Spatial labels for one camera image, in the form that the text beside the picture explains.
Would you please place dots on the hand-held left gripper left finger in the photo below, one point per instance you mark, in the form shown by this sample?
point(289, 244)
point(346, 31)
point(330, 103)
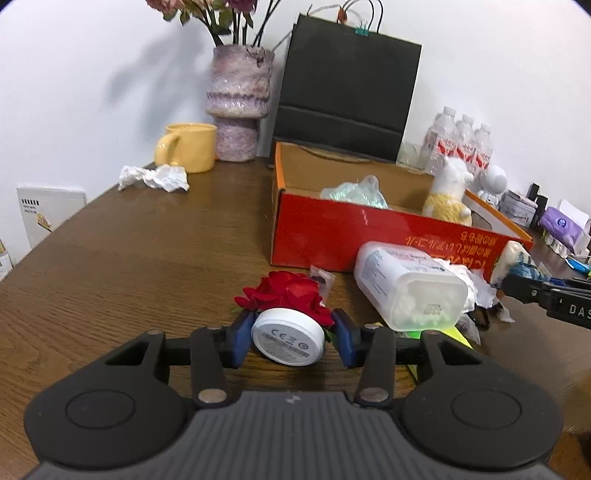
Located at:
point(238, 341)

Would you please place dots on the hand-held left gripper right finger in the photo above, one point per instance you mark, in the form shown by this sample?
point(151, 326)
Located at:
point(344, 339)

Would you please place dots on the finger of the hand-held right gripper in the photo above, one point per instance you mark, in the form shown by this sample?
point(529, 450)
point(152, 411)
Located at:
point(526, 288)
point(535, 272)

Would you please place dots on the blue white packet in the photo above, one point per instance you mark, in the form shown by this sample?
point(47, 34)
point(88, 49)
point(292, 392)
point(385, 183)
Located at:
point(510, 256)

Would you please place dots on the white round plastic disc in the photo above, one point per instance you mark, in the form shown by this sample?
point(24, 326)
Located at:
point(284, 339)

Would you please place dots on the clear cotton swab jar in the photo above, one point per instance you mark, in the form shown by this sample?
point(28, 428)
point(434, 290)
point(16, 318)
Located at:
point(406, 286)

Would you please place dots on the red cardboard box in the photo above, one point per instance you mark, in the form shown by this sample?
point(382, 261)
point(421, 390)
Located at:
point(323, 230)

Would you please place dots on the crumpled white wrapper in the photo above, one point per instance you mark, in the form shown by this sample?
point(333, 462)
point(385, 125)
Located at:
point(480, 286)

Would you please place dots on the purple tissue pack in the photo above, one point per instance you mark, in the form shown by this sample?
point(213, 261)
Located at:
point(561, 226)

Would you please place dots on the small clear packet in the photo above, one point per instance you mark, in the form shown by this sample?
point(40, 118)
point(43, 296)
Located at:
point(323, 279)

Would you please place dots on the printed tin box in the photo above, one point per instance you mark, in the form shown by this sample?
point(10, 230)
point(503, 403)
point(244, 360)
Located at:
point(517, 207)

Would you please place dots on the red fabric rose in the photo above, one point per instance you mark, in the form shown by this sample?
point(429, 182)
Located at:
point(286, 288)

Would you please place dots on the white robot figurine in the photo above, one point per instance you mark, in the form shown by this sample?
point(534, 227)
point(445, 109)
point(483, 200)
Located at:
point(494, 182)

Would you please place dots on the white yellow plush alpaca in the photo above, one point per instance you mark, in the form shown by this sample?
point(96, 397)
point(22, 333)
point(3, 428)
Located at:
point(450, 203)

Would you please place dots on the clear water bottle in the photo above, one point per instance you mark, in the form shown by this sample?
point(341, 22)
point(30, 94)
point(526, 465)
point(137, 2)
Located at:
point(438, 138)
point(482, 150)
point(465, 136)

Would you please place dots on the pale green plastic bag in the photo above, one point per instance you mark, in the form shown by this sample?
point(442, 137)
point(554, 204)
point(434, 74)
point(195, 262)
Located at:
point(355, 194)

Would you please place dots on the green tinted glass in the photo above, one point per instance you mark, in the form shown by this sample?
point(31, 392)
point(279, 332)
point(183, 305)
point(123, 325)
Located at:
point(411, 154)

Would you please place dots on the crumpled white tissue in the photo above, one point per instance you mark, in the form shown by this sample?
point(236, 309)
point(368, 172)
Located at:
point(157, 177)

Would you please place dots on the yellow mug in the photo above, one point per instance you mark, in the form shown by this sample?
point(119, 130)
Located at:
point(191, 147)

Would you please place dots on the white carton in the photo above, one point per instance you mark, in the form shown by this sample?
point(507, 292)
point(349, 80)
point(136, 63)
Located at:
point(51, 212)

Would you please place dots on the purple mottled vase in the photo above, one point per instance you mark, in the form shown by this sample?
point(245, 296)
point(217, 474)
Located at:
point(238, 101)

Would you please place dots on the black paper bag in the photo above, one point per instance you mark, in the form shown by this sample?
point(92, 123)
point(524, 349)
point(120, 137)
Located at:
point(346, 92)

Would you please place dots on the teal binder clip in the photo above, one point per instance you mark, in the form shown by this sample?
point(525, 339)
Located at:
point(362, 31)

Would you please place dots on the dried rose bouquet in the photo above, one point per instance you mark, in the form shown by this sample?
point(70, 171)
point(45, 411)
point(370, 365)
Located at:
point(217, 18)

